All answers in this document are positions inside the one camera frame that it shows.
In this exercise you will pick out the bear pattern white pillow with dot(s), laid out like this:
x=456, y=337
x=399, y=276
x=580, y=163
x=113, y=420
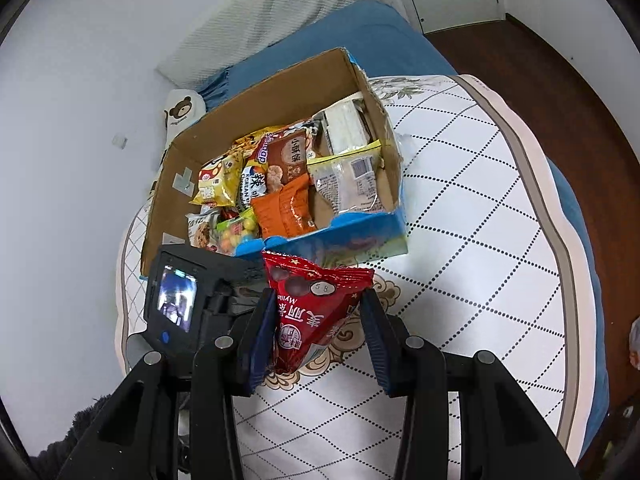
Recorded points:
x=182, y=109

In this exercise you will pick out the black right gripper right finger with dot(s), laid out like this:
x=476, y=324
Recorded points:
x=503, y=436

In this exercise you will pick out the blue bed sheet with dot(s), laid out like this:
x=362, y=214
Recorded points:
x=386, y=45

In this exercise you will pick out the clear yellow-edged packet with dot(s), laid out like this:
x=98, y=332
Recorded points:
x=348, y=181

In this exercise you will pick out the white wafer packet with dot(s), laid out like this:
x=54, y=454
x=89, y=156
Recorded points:
x=344, y=125

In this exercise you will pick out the white checked floral quilt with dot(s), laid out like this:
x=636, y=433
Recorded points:
x=472, y=251

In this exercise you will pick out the orange snack packet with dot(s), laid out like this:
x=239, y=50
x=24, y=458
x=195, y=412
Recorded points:
x=285, y=213

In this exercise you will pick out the colourful candy bag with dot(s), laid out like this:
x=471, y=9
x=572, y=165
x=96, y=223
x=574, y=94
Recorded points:
x=231, y=233

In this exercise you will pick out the grey white pillow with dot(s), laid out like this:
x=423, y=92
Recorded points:
x=236, y=30

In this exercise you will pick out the brown biscuit packet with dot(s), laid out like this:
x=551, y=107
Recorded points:
x=286, y=160

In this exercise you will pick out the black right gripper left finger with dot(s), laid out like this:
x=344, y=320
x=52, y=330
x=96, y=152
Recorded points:
x=135, y=435

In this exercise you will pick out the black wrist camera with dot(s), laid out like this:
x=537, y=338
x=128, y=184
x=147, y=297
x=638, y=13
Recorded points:
x=173, y=305

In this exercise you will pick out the cookie picture packet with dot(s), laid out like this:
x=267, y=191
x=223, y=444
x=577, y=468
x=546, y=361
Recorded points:
x=202, y=229

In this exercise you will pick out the blue green cardboard box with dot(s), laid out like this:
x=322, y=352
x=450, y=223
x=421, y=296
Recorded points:
x=291, y=98

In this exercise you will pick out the yellow snack packet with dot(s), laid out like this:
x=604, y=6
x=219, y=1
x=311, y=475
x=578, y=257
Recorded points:
x=219, y=181

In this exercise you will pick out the red chocolate packet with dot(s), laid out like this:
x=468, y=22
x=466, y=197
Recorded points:
x=314, y=303

